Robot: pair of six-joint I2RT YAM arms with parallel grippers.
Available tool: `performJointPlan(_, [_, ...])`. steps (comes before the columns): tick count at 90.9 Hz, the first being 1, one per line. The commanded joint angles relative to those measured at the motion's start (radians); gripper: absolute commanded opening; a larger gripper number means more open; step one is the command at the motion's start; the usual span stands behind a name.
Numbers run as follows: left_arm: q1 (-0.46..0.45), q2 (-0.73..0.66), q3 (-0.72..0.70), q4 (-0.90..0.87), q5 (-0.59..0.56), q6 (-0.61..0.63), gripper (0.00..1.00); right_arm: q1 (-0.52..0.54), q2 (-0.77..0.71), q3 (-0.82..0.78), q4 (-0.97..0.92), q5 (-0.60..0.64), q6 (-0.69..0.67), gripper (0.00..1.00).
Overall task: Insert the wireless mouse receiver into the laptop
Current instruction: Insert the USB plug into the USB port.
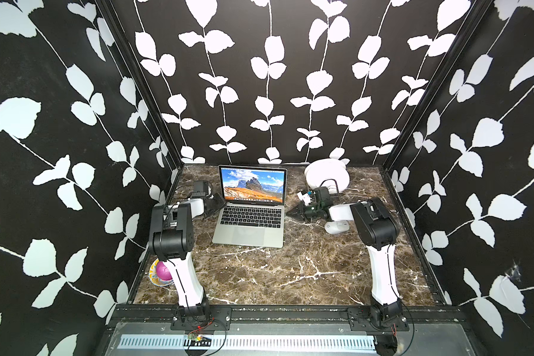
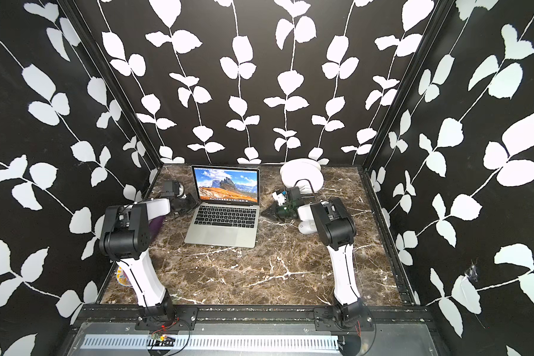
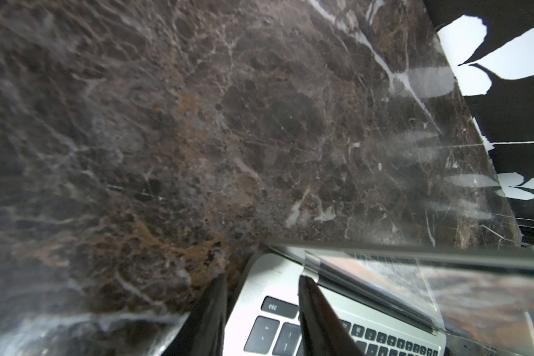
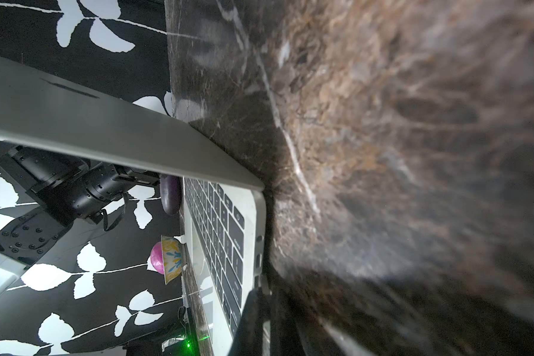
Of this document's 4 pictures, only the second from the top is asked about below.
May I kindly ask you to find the black front mounting rail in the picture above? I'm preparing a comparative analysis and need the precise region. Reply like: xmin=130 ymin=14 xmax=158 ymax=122
xmin=77 ymin=304 xmax=433 ymax=332

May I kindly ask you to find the white plates stack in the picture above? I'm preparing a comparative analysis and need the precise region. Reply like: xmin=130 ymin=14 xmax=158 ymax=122
xmin=280 ymin=159 xmax=324 ymax=193

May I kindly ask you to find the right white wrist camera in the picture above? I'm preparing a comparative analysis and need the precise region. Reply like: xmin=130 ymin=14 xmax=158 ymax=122
xmin=272 ymin=190 xmax=289 ymax=206

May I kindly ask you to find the black wire plate rack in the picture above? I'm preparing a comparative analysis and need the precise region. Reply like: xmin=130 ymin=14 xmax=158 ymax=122
xmin=295 ymin=178 xmax=315 ymax=198

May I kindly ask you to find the white wireless mouse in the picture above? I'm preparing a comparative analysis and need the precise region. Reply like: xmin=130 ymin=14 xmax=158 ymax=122
xmin=298 ymin=220 xmax=317 ymax=234

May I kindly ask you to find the silver laptop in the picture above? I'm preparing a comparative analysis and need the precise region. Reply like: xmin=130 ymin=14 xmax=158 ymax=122
xmin=185 ymin=166 xmax=260 ymax=249

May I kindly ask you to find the purple yellow toy bowl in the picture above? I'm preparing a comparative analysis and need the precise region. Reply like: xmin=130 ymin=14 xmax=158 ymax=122
xmin=115 ymin=267 xmax=131 ymax=287

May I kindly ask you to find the purple eggplant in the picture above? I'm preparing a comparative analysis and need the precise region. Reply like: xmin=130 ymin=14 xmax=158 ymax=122
xmin=149 ymin=216 xmax=166 ymax=241

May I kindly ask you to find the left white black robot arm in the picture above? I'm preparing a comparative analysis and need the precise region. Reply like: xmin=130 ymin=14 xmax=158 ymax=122
xmin=99 ymin=180 xmax=198 ymax=322

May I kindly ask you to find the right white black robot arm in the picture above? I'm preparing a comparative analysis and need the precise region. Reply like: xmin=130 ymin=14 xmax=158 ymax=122
xmin=260 ymin=187 xmax=365 ymax=329

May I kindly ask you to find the white perforated cable duct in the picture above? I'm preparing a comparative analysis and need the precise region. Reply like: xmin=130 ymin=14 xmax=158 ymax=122
xmin=79 ymin=334 xmax=339 ymax=353

